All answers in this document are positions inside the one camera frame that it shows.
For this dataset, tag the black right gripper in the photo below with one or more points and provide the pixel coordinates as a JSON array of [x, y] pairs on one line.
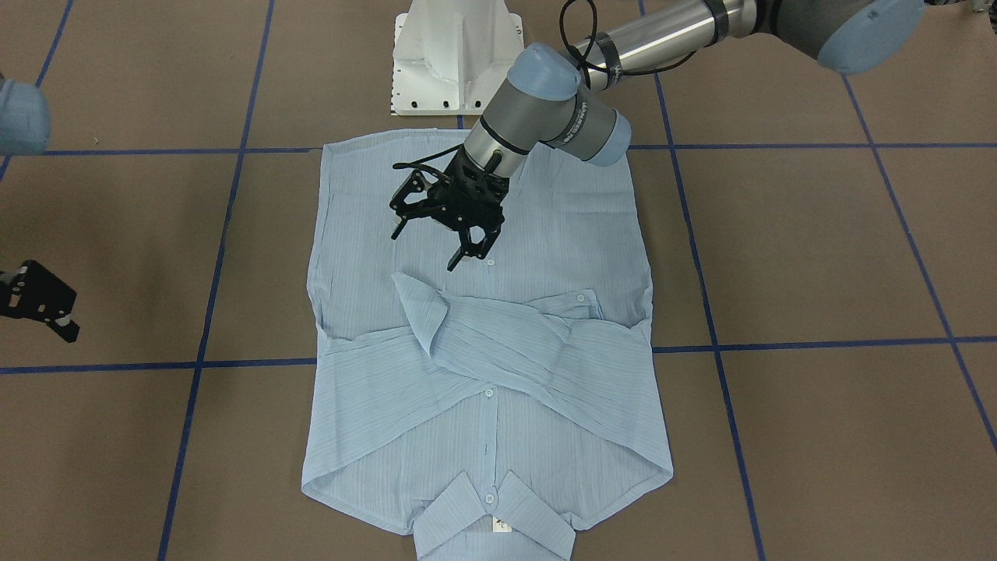
[[33, 292]]

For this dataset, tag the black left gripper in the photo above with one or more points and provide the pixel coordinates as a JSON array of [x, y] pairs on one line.
[[427, 204]]

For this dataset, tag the light blue button shirt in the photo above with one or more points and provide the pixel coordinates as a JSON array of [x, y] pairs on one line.
[[493, 411]]

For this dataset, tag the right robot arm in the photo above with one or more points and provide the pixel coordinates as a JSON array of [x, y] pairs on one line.
[[25, 124]]

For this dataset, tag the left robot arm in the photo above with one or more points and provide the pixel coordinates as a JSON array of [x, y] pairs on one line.
[[550, 97]]

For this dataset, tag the brown paper table cover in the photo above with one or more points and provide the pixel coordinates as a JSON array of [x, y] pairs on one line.
[[822, 250]]

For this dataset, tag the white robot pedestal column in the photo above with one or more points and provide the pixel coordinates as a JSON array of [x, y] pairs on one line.
[[450, 57]]

